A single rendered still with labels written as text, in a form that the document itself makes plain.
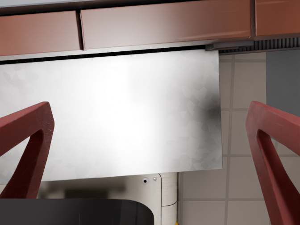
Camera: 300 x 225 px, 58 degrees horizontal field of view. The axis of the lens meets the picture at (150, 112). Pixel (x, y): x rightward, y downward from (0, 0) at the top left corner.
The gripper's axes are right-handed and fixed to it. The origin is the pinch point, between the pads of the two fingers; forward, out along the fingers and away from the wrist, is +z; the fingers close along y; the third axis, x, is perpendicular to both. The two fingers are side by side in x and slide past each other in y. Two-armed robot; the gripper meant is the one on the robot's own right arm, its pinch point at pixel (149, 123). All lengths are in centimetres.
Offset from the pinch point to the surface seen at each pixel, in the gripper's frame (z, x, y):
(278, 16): 18.8, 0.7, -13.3
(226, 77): 89, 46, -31
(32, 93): 27.6, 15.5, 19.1
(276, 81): 80, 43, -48
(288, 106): 68, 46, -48
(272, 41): 43, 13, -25
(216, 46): 22.2, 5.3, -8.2
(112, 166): 22.0, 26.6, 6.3
